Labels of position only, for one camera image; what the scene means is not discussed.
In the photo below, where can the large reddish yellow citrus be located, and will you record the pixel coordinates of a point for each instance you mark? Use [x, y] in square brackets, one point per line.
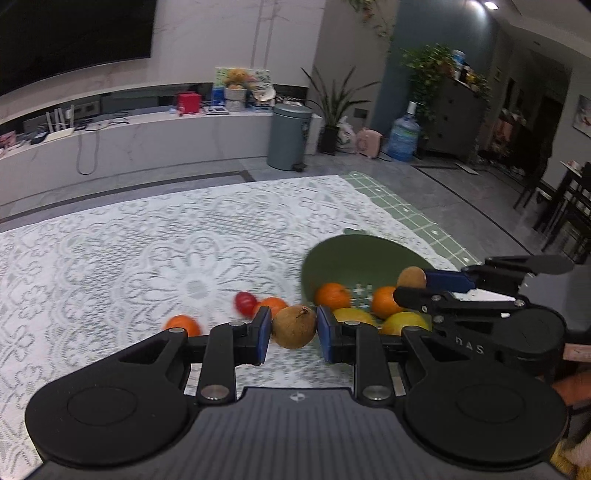
[353, 316]

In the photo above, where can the small pink item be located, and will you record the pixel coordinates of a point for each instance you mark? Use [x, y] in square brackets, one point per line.
[7, 139]

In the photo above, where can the large green yellow citrus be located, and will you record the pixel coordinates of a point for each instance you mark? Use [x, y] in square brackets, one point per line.
[406, 323]

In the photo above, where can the red cherry tomato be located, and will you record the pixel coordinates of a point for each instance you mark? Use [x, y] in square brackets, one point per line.
[245, 302]

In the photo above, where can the white lace tablecloth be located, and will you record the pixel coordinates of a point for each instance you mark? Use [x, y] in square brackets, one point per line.
[138, 240]

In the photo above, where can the person's right forearm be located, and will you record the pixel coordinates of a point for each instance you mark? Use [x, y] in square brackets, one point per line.
[572, 390]

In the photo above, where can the green colander bowl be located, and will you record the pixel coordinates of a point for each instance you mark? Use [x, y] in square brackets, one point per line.
[351, 261]

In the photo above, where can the framed wall picture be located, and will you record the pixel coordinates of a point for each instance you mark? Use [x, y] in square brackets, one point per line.
[582, 113]

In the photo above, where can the leafy green plant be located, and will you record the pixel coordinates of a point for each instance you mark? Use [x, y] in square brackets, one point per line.
[429, 64]

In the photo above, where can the blue box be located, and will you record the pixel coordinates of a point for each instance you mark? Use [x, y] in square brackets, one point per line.
[217, 97]

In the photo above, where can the white plastic bag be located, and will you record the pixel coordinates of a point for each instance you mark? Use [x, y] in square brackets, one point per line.
[345, 136]

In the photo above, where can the pink heater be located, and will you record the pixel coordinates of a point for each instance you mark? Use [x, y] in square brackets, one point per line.
[369, 142]

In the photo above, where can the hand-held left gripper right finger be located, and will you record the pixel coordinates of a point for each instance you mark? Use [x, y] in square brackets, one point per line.
[324, 339]

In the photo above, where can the yellow fluffy cloth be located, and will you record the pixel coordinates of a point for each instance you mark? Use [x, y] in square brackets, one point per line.
[575, 457]

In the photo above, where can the white marble tv console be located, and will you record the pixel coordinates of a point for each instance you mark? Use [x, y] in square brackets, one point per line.
[161, 147]

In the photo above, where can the red box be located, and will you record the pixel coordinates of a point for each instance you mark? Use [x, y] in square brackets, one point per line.
[189, 104]

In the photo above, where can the potted snake plant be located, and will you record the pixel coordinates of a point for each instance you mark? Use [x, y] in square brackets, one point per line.
[330, 110]

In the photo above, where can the white pot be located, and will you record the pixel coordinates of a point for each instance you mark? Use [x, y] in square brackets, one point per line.
[235, 98]

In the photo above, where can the white router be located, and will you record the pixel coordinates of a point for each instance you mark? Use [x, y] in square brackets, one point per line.
[60, 131]

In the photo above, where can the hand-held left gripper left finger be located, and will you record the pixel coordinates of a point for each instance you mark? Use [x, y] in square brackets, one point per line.
[264, 337]

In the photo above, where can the hanging vine plant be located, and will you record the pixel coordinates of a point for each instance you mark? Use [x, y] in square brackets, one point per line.
[374, 14]

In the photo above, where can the black television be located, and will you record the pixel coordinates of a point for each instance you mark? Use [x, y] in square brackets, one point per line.
[69, 37]

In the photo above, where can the orange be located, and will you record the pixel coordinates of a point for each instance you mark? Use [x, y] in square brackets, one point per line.
[332, 295]
[183, 324]
[383, 302]
[273, 304]

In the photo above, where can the small kitchen scale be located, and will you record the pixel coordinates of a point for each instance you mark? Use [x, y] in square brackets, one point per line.
[216, 110]

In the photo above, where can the dark dining chair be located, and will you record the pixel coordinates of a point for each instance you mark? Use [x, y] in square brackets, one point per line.
[565, 203]

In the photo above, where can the brown kiwi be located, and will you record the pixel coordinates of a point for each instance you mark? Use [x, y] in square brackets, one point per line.
[294, 326]
[412, 278]

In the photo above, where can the colourful picture board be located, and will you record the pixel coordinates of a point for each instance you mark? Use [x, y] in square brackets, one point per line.
[261, 78]

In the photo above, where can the blue water bottle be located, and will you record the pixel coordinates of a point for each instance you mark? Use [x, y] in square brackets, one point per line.
[404, 136]

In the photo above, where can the grey cabinet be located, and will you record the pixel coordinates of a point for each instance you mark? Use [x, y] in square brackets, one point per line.
[457, 120]

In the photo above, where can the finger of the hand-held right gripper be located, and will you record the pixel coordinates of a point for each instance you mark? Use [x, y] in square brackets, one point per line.
[420, 299]
[445, 280]

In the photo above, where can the grey pedal bin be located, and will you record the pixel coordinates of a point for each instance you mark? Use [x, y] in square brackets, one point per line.
[288, 137]

